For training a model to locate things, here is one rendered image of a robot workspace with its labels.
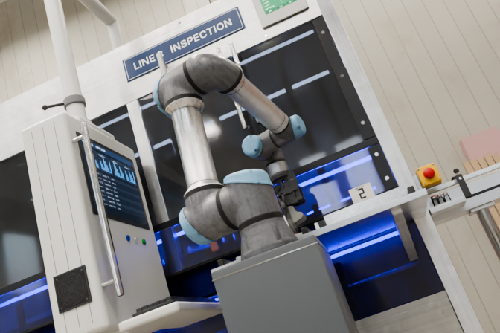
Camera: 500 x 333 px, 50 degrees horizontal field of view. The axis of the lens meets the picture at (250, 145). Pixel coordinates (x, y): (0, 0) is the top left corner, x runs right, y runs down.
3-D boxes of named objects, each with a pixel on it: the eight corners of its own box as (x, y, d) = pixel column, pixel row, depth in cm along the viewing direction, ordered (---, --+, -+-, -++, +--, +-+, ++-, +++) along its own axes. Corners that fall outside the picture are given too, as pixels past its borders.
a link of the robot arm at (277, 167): (264, 166, 189) (269, 172, 196) (268, 178, 187) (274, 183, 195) (283, 158, 187) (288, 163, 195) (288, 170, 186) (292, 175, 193)
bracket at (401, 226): (410, 261, 189) (395, 227, 193) (418, 258, 188) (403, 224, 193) (408, 252, 157) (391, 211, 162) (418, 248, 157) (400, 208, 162)
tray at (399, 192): (342, 239, 194) (338, 230, 195) (411, 213, 190) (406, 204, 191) (327, 227, 163) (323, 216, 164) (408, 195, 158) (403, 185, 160)
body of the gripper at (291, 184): (303, 200, 181) (291, 168, 186) (279, 209, 183) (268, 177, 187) (306, 204, 188) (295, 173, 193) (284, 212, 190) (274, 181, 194)
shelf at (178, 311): (162, 334, 197) (160, 326, 198) (231, 310, 192) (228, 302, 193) (94, 342, 156) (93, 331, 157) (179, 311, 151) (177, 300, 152)
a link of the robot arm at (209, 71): (213, 30, 152) (304, 117, 184) (185, 50, 156) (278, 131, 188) (216, 57, 144) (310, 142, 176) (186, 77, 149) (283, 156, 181)
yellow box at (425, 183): (423, 190, 200) (415, 173, 203) (441, 183, 199) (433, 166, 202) (423, 186, 193) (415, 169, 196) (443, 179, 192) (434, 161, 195)
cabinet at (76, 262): (135, 339, 205) (94, 157, 233) (179, 322, 201) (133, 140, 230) (53, 348, 158) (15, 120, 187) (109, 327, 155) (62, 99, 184)
